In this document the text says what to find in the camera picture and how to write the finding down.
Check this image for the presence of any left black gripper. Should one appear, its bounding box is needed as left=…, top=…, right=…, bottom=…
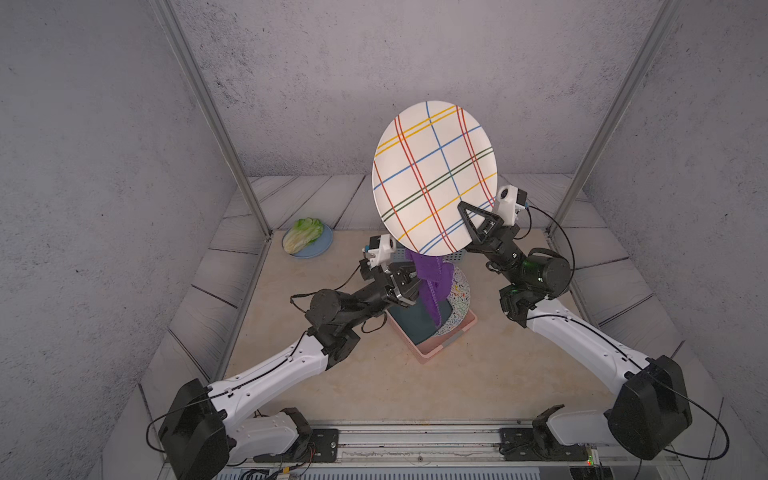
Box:
left=338, top=264, right=428, bottom=334

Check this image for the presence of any dark green square plate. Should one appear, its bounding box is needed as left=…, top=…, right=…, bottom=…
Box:
left=389, top=299, right=453, bottom=345

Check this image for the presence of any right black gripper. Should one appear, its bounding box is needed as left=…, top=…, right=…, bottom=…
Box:
left=463, top=210, right=532, bottom=294

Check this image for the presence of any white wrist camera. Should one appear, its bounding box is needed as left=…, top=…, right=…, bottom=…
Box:
left=363, top=234, right=396, bottom=269
left=492, top=185, right=528, bottom=225

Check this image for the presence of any purple cleaning cloth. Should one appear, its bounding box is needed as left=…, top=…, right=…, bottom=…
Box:
left=405, top=249, right=455, bottom=327

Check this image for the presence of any aluminium frame post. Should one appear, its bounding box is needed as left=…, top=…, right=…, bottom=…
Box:
left=546, top=0, right=683, bottom=238
left=150, top=0, right=272, bottom=237

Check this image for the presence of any light blue small plate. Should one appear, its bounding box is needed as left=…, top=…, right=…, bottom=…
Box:
left=289, top=223, right=333, bottom=259

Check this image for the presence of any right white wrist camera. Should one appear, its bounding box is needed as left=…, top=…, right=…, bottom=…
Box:
left=492, top=185, right=528, bottom=225

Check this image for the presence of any white plaid striped plate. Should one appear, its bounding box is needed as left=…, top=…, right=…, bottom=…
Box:
left=371, top=100, right=499, bottom=257

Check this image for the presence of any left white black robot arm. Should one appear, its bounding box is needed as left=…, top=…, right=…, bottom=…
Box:
left=157, top=261, right=421, bottom=479

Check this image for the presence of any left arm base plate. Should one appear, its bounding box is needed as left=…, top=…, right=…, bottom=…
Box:
left=253, top=428, right=340, bottom=464

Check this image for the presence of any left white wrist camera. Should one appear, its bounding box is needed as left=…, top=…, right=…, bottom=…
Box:
left=363, top=234, right=396, bottom=269

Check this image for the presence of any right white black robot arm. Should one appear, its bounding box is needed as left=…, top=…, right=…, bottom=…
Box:
left=458, top=201, right=700, bottom=460

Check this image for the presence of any green lettuce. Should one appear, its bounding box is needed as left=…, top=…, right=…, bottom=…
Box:
left=282, top=218, right=325, bottom=255

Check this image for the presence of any left aluminium frame post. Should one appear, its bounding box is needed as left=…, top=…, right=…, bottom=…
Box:
left=150, top=0, right=272, bottom=237

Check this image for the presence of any colourful squiggle pattern plate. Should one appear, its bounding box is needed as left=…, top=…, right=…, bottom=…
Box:
left=435, top=266, right=471, bottom=336

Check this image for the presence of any pink plastic dish basket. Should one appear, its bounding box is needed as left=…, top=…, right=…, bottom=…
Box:
left=386, top=310, right=478, bottom=364

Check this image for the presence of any right aluminium frame post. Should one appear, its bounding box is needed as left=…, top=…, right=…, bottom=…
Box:
left=546, top=0, right=683, bottom=238

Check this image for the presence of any aluminium mounting rail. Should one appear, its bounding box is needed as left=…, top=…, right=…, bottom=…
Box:
left=155, top=419, right=685, bottom=480

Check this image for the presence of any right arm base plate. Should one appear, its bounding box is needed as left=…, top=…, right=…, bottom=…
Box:
left=498, top=427, right=590, bottom=462

